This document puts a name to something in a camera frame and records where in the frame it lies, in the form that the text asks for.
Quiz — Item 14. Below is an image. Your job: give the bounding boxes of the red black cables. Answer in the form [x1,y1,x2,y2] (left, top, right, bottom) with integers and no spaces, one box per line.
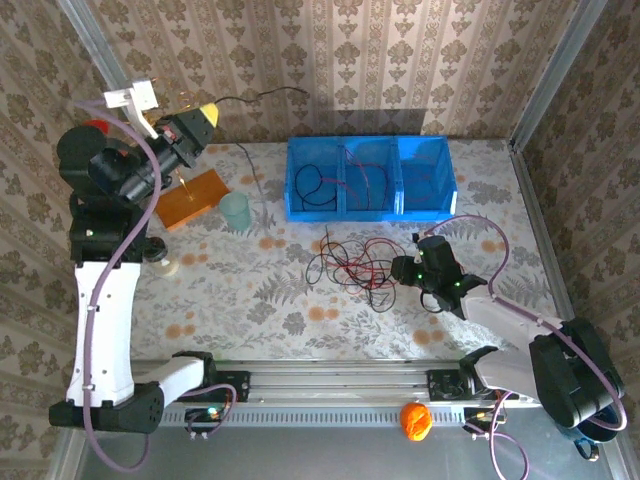
[305,224,399,314]
[319,238,401,291]

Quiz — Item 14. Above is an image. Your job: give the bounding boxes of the red cable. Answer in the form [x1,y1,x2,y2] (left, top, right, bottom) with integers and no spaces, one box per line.
[344,149,389,209]
[402,154,442,204]

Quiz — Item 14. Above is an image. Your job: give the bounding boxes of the blue three-compartment plastic bin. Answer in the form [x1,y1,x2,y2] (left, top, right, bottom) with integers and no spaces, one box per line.
[283,134,459,223]

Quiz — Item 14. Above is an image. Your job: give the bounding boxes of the small bottle with black cap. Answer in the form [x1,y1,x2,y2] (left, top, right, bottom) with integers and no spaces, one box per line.
[144,237,180,279]

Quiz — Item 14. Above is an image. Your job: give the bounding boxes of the frosted pale green cup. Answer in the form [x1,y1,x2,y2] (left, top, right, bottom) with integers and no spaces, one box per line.
[218,192,254,233]

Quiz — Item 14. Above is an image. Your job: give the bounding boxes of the small controller board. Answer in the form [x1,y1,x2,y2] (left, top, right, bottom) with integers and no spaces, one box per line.
[462,405,506,441]
[183,405,225,441]

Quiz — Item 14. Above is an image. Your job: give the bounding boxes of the orange ball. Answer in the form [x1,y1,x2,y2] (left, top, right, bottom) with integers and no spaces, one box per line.
[398,401,434,442]

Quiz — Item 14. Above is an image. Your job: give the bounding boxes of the dark blue mug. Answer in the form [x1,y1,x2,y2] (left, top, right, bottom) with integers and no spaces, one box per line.
[562,419,621,462]

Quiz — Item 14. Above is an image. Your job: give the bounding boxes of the purple cable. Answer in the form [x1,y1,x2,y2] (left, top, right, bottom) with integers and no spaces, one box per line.
[74,98,236,472]
[422,214,629,479]

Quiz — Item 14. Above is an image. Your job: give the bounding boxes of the gold wire stand wooden base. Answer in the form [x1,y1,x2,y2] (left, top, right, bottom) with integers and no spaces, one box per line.
[149,74,231,233]

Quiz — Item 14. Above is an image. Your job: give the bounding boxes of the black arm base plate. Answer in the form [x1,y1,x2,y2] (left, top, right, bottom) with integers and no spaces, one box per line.
[199,368,252,404]
[426,368,481,401]

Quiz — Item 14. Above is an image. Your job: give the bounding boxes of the aluminium table side rail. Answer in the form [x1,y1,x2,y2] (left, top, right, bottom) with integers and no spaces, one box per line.
[509,142,571,321]

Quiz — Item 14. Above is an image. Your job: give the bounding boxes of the aluminium frame post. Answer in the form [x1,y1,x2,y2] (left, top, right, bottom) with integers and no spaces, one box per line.
[55,0,166,161]
[509,0,599,151]

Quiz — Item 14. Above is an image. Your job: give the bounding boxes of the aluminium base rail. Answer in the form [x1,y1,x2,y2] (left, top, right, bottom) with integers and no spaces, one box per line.
[134,358,541,409]

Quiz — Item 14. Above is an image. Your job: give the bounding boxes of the grey slotted cable duct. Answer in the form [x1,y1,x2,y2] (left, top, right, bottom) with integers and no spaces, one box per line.
[159,403,469,427]

